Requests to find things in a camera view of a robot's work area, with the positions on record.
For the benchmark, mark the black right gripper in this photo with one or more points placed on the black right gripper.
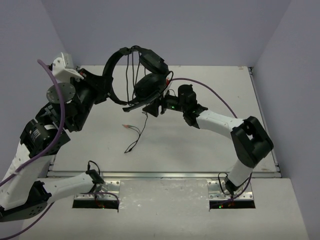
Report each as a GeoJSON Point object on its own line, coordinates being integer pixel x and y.
{"type": "Point", "coordinates": [153, 108]}

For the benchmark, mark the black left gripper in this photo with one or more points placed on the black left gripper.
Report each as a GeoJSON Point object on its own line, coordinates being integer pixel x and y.
{"type": "Point", "coordinates": [99, 85]}

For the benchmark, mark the black headphones with cable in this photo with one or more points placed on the black headphones with cable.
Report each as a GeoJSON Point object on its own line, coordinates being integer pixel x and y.
{"type": "Point", "coordinates": [151, 76]}

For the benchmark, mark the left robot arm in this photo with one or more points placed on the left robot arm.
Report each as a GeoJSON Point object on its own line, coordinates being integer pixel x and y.
{"type": "Point", "coordinates": [23, 194]}

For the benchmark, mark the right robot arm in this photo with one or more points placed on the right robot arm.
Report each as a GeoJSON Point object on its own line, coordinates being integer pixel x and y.
{"type": "Point", "coordinates": [250, 139]}

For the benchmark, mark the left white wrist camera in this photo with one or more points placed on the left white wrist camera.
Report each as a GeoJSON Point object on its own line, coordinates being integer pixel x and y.
{"type": "Point", "coordinates": [63, 68]}

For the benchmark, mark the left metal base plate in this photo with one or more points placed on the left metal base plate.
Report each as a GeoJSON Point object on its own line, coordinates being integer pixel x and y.
{"type": "Point", "coordinates": [108, 192]}

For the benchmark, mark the metal base plate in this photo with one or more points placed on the metal base plate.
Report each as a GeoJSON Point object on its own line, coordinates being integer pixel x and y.
{"type": "Point", "coordinates": [108, 192]}
{"type": "Point", "coordinates": [216, 194]}

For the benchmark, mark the aluminium table front rail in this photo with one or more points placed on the aluminium table front rail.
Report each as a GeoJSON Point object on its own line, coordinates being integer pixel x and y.
{"type": "Point", "coordinates": [131, 174]}

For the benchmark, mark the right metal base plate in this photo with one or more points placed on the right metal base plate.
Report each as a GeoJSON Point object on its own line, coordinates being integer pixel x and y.
{"type": "Point", "coordinates": [216, 194]}

